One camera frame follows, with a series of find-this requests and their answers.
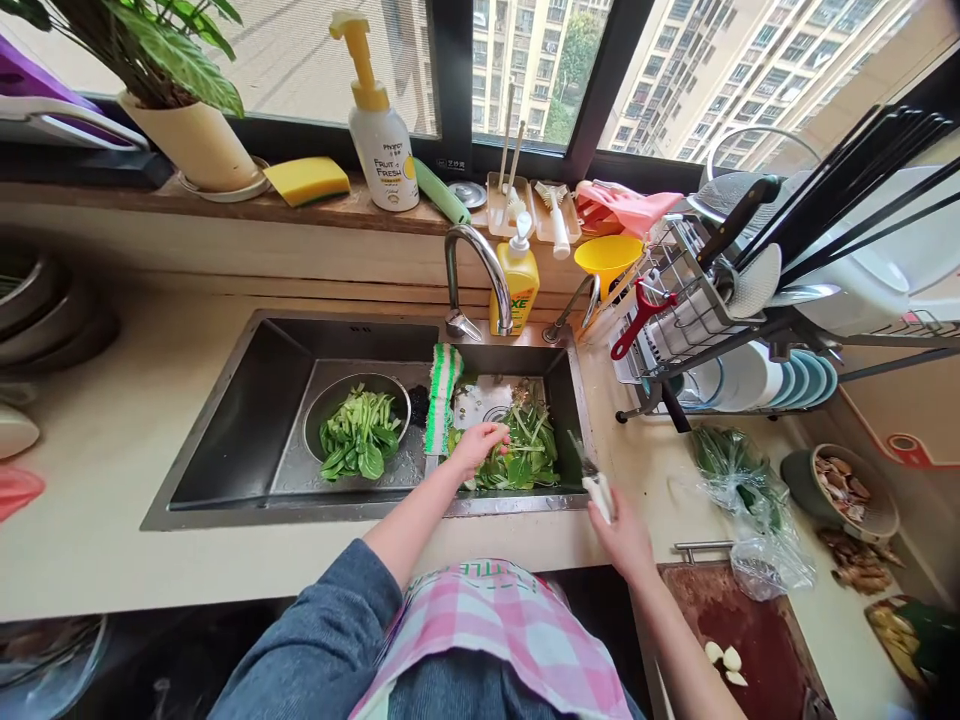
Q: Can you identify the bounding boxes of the person's right hand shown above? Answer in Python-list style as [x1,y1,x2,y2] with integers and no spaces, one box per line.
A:
[587,484,655,577]

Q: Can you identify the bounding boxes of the person's left hand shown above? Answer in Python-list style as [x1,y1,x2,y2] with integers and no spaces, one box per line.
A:
[447,421,515,487]

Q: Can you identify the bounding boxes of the person's right fingers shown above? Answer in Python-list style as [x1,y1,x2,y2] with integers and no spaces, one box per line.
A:
[587,485,625,528]

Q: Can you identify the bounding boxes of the leafy greens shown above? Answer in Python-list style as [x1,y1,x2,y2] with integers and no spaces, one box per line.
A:
[448,377,565,493]

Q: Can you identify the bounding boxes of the white handled kitchen knife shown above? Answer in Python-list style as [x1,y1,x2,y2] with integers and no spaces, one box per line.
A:
[567,429,618,524]

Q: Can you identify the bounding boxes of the green white striped cloth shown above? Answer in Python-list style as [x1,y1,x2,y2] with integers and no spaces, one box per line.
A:
[421,341,467,458]

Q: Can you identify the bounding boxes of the plastic bag of greens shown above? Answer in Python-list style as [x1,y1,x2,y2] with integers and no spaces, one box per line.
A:
[689,422,818,603]

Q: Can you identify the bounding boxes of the cut greens in bowl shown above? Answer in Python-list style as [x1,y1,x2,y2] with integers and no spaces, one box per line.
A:
[318,381,405,483]

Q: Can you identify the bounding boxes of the yellow dish soap bottle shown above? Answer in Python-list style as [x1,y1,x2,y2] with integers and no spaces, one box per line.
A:
[488,211,542,338]

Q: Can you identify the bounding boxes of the small chrome tap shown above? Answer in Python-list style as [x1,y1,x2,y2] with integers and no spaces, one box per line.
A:
[542,271,604,346]

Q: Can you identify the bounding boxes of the red cutting board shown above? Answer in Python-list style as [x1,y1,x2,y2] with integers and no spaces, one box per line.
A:
[656,539,835,720]

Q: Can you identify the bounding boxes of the row of white bowls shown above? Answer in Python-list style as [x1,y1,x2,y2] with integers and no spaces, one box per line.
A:
[673,350,775,412]

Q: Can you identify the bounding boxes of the person's body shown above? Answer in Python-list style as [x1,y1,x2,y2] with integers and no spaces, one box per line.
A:
[348,557,648,720]

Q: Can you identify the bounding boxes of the round metal colander bowl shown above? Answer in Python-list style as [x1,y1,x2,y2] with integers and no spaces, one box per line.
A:
[302,376,413,482]

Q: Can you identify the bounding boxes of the curved chrome faucet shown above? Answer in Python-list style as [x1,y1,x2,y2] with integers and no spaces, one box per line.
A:
[442,223,516,343]

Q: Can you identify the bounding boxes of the yellow plastic funnel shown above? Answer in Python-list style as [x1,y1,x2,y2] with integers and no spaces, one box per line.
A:
[572,234,647,333]

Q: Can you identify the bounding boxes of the metal dish rack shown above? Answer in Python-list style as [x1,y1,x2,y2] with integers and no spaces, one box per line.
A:
[614,212,960,434]

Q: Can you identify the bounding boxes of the beige brush tray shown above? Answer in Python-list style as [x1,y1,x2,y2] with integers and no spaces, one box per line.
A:
[485,171,585,246]

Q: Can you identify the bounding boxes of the green bowl of shells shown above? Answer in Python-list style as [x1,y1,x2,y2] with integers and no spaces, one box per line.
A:
[779,443,901,543]

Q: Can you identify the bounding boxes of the thin white bottle brush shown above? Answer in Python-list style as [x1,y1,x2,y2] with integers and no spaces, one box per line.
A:
[497,119,532,224]

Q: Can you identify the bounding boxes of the row of blue plates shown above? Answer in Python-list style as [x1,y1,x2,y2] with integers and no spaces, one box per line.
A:
[764,347,841,411]

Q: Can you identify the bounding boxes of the metal sink plug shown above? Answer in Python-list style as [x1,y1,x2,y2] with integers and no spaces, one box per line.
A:
[446,177,490,212]

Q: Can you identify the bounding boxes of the stainless steel double sink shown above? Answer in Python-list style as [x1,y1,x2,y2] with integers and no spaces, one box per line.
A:
[140,308,601,533]

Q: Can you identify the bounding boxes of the light green cylinder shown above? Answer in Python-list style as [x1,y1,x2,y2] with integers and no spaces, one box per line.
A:
[410,155,473,227]

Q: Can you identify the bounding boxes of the pile of ginger pieces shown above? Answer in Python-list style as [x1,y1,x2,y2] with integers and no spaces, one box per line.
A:
[816,527,907,598]

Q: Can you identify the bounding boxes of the white rice paddle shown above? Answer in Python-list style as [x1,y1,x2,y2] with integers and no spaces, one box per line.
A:
[730,242,784,318]

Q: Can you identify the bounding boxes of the pink rubber gloves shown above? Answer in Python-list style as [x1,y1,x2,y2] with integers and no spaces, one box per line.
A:
[572,177,686,241]

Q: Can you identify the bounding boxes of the white yellow pump bottle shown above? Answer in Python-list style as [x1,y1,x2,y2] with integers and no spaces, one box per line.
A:
[329,9,422,214]

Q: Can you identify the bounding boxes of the white board with red rim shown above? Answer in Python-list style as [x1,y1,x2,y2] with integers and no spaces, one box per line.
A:
[885,432,960,472]

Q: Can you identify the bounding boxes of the yellow green sponge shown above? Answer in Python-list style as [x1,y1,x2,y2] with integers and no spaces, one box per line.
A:
[261,155,352,211]

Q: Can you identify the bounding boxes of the plate of sliced food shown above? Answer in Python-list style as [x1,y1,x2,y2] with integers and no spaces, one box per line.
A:
[863,595,960,708]

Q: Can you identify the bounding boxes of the steel mesh colander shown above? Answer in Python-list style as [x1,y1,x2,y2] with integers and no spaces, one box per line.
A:
[685,170,786,228]

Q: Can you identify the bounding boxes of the large white pot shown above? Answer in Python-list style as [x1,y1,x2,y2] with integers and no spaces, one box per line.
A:
[778,165,960,337]

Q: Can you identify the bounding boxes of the black framed window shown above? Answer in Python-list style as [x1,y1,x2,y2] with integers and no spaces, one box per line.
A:
[0,0,960,198]

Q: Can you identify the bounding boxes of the glass pot lid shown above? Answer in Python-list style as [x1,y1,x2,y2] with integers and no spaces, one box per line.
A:
[700,125,823,187]

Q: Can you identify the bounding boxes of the bundle of black chopsticks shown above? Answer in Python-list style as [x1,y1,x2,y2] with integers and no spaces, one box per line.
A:
[731,104,960,288]

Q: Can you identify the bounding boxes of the cream plant pot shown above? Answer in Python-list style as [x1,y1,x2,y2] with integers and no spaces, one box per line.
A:
[115,89,272,205]

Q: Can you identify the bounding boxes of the stack of steel bowls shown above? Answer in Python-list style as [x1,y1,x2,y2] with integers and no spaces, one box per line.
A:
[0,245,122,374]

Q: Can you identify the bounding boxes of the pink plastic item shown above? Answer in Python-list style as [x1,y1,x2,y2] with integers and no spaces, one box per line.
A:
[0,464,47,524]

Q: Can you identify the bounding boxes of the small white bowl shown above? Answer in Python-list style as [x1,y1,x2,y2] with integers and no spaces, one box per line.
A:
[0,400,41,461]

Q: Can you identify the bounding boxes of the black board holder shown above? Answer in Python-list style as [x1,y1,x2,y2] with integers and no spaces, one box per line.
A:
[0,137,175,190]

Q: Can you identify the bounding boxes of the green leafy houseplant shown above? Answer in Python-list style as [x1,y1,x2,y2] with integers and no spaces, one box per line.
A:
[0,0,249,121]

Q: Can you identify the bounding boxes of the glass lid with steel rim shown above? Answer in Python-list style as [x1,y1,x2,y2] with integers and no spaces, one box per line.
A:
[0,614,115,715]

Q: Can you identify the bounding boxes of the purple cutting board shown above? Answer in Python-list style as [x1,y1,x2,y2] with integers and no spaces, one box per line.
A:
[0,32,152,153]

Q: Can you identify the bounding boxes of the red handled peeler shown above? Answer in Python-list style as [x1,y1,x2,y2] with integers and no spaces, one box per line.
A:
[609,278,679,364]

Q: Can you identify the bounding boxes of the thick white handled brush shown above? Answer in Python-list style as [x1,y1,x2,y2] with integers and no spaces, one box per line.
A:
[533,179,574,262]

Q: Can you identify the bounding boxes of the black handled knife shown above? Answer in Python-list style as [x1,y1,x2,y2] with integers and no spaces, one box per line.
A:
[692,173,782,273]

